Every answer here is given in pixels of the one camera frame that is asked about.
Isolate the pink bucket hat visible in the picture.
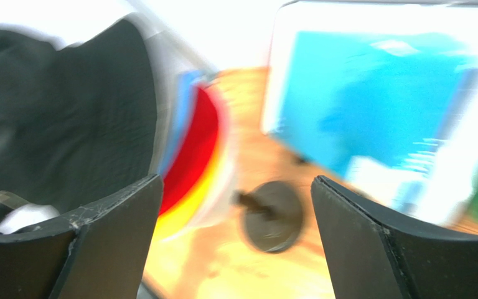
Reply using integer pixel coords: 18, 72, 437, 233
162, 83, 236, 240

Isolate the dark round stand base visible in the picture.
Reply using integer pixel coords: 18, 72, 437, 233
237, 181, 306, 254

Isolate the white tablet board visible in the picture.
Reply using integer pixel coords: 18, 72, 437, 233
261, 0, 478, 227

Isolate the yellow bucket hat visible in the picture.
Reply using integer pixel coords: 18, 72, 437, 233
153, 141, 228, 240

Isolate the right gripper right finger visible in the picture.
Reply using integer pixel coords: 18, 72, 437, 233
311, 176, 478, 298

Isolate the black hat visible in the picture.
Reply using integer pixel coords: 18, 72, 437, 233
0, 18, 157, 214

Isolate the blue hat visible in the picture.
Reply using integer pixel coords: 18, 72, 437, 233
159, 70, 202, 177

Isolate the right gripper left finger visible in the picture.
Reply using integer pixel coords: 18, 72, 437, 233
0, 175, 163, 298

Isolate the red hat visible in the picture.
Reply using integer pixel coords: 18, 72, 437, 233
160, 86, 219, 217

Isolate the teal fabric in plastic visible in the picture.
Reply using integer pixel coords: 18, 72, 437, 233
275, 32, 478, 212

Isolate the grey hat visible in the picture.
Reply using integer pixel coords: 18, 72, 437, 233
146, 33, 190, 174

